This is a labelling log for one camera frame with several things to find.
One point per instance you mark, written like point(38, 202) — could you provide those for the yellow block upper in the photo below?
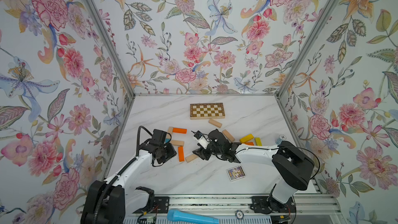
point(247, 138)

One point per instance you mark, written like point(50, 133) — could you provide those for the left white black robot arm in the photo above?
point(111, 200)

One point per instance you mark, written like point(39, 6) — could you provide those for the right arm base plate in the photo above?
point(267, 205)

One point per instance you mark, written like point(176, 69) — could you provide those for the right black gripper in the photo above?
point(202, 153)

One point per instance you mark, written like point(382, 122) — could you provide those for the small blue white cup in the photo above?
point(281, 138)

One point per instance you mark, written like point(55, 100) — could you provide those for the blue microphone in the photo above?
point(178, 216)

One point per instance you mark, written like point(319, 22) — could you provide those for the aluminium front rail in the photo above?
point(212, 205)

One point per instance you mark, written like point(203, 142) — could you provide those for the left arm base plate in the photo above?
point(157, 205)

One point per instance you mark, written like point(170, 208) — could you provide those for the wooden chessboard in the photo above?
point(207, 111)

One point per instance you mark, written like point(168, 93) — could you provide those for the playing card box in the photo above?
point(236, 173)

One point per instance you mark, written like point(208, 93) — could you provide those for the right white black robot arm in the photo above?
point(294, 166)

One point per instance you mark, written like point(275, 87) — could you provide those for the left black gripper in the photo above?
point(172, 153)

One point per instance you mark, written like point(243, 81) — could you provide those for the orange block front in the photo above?
point(181, 154)

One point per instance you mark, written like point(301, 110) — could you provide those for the yellow-green block right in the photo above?
point(258, 142)

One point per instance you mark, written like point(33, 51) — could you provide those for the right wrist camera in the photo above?
point(201, 139)

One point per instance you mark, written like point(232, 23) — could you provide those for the natural block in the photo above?
point(177, 143)
point(229, 137)
point(191, 158)
point(170, 130)
point(215, 123)

